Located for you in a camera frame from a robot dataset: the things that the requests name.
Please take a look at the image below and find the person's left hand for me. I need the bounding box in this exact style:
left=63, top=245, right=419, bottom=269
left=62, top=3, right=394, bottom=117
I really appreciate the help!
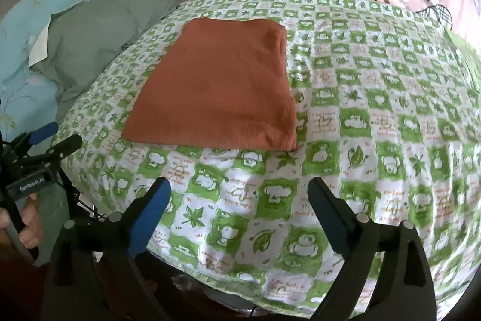
left=0, top=192, right=43, bottom=251

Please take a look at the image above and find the grey-green pillow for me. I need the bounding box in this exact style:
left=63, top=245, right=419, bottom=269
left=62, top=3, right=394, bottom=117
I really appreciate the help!
left=28, top=0, right=179, bottom=116

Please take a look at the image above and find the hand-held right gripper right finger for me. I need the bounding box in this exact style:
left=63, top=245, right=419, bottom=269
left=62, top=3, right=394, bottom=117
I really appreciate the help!
left=307, top=176, right=437, bottom=321

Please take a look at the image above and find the green checked blanket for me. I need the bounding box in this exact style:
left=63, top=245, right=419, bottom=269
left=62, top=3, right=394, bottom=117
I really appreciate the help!
left=53, top=0, right=481, bottom=311

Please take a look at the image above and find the orange knit sweater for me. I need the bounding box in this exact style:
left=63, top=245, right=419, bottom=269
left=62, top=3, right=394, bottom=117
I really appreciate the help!
left=121, top=17, right=299, bottom=152

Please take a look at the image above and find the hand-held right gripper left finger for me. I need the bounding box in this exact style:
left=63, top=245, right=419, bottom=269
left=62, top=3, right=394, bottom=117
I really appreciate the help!
left=47, top=176, right=173, bottom=321

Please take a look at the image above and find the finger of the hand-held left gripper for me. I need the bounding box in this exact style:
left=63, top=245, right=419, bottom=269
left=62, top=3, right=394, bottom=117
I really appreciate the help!
left=14, top=122, right=60, bottom=149
left=35, top=134, right=83, bottom=162

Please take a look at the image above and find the light blue floral bedsheet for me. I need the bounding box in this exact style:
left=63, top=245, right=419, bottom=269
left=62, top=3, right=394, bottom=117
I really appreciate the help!
left=0, top=0, right=153, bottom=152

